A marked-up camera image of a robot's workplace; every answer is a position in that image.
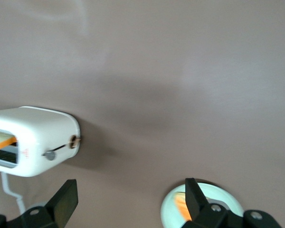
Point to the bread slice with orange crust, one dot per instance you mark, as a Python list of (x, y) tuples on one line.
[(0, 141)]

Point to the white two-slot toaster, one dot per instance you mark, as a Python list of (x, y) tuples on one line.
[(42, 128)]

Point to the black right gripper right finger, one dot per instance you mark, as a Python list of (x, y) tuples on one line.
[(211, 215)]

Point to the pale green round plate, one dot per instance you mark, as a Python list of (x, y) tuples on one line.
[(218, 192)]

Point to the orange triangular pastry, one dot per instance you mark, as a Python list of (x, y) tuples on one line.
[(180, 204)]

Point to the grey toaster lever knob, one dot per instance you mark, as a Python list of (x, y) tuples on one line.
[(50, 155)]

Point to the brown table cover sheet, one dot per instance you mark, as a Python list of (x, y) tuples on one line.
[(180, 71)]

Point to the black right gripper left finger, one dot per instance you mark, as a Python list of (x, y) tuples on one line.
[(42, 215)]

